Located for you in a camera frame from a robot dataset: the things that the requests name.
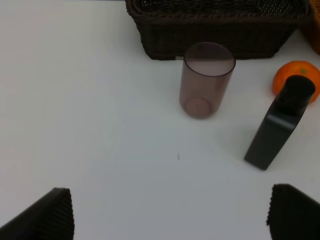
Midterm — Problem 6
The dark green pump bottle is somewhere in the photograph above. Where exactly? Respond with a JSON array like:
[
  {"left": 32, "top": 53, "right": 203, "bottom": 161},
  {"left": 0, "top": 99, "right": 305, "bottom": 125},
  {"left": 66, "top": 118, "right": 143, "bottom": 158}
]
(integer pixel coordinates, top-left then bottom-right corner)
[{"left": 244, "top": 75, "right": 316, "bottom": 171}]

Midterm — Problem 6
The orange tangerine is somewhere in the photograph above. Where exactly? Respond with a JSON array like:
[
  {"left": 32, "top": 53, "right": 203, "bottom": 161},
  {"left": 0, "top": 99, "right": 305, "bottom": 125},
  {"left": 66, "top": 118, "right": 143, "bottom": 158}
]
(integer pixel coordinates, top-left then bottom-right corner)
[{"left": 272, "top": 60, "right": 320, "bottom": 103}]

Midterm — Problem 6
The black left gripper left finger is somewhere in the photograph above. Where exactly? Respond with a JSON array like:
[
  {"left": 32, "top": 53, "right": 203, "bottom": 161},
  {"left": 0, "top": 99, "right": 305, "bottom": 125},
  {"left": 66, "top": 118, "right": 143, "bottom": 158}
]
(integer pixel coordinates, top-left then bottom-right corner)
[{"left": 0, "top": 187, "right": 75, "bottom": 240}]

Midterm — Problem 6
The dark brown wicker basket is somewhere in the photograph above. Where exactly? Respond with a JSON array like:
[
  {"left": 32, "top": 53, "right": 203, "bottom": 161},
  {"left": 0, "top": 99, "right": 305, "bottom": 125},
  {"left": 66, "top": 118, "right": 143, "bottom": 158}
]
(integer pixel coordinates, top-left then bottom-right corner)
[{"left": 125, "top": 0, "right": 315, "bottom": 61}]

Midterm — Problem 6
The translucent pink plastic cup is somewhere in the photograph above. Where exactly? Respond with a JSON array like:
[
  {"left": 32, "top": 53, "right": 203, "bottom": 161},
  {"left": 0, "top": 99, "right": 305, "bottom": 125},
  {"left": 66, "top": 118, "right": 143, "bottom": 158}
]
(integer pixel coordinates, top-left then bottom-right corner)
[{"left": 179, "top": 42, "right": 236, "bottom": 119}]

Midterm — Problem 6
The orange wicker basket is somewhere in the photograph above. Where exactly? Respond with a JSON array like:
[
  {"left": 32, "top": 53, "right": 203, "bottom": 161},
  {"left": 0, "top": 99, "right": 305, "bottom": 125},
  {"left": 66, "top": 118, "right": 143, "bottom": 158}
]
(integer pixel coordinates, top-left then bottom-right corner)
[{"left": 300, "top": 0, "right": 320, "bottom": 55}]

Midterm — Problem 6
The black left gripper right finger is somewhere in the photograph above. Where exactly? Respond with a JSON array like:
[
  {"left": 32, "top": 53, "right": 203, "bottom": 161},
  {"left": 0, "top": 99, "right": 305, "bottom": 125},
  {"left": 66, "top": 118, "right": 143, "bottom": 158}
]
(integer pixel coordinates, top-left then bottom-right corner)
[{"left": 266, "top": 183, "right": 320, "bottom": 240}]

